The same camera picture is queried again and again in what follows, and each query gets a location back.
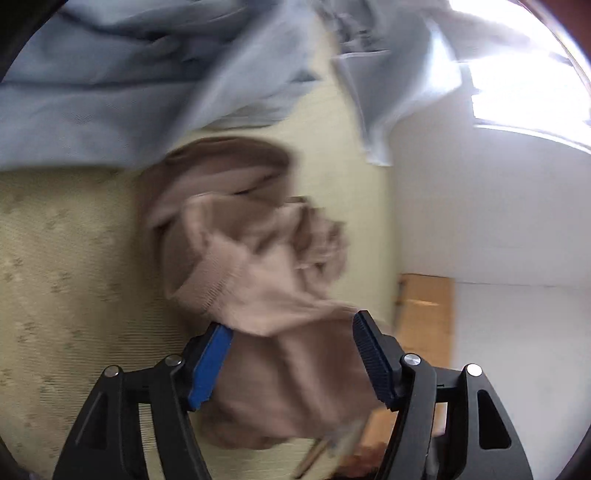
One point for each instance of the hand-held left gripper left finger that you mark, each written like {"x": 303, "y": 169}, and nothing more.
{"x": 210, "y": 364}

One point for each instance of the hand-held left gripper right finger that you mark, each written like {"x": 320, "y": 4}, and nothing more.
{"x": 371, "y": 355}

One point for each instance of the tan t-shirt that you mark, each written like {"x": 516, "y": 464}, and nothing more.
{"x": 258, "y": 258}

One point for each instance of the wooden bed board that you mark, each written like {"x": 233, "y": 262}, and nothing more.
{"x": 427, "y": 318}

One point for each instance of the woven patterned bed mat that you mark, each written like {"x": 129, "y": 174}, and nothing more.
{"x": 69, "y": 277}

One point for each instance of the light blue blanket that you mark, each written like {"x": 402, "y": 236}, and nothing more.
{"x": 392, "y": 92}

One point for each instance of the light blue pants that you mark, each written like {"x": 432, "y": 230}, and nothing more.
{"x": 115, "y": 83}

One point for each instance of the window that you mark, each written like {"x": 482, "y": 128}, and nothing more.
{"x": 521, "y": 87}

